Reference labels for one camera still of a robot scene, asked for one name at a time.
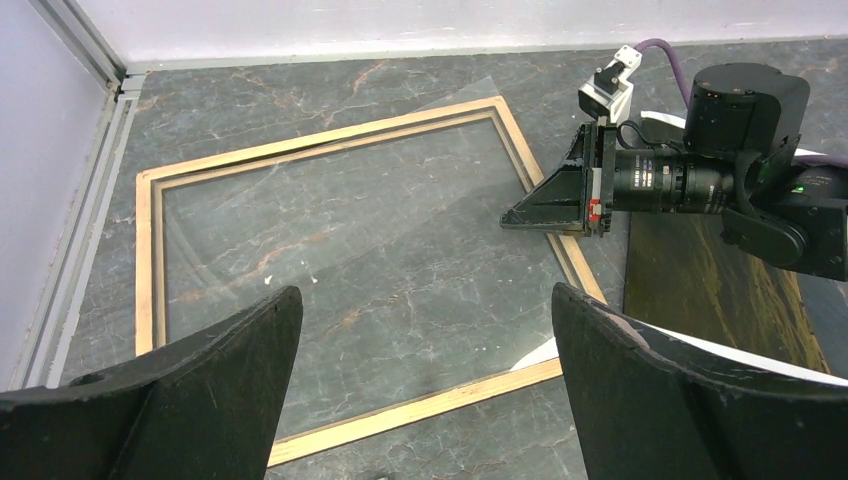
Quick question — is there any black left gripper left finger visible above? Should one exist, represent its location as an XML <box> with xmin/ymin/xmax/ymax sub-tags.
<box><xmin>1</xmin><ymin>286</ymin><xmax>304</xmax><ymax>479</ymax></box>

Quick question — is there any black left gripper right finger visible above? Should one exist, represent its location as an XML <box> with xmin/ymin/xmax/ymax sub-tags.
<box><xmin>551</xmin><ymin>283</ymin><xmax>847</xmax><ymax>479</ymax></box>

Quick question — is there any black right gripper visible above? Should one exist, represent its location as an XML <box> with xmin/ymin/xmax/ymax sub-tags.
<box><xmin>499</xmin><ymin>122</ymin><xmax>735</xmax><ymax>236</ymax></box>

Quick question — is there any landscape photo print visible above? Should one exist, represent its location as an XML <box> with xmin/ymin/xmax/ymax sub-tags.
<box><xmin>510</xmin><ymin>111</ymin><xmax>848</xmax><ymax>389</ymax></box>

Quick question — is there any clear acrylic sheet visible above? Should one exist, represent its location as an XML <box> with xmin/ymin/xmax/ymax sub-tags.
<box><xmin>162</xmin><ymin>74</ymin><xmax>564</xmax><ymax>425</ymax></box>

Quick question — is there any light wooden picture frame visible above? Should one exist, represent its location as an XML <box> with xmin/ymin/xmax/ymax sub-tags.
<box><xmin>134</xmin><ymin>95</ymin><xmax>608</xmax><ymax>469</ymax></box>

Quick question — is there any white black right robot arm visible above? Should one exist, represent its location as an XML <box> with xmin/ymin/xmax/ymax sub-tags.
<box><xmin>500</xmin><ymin>62</ymin><xmax>847</xmax><ymax>281</ymax></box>

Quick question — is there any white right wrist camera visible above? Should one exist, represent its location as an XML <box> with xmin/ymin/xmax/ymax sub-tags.
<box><xmin>578</xmin><ymin>45</ymin><xmax>642</xmax><ymax>124</ymax></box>

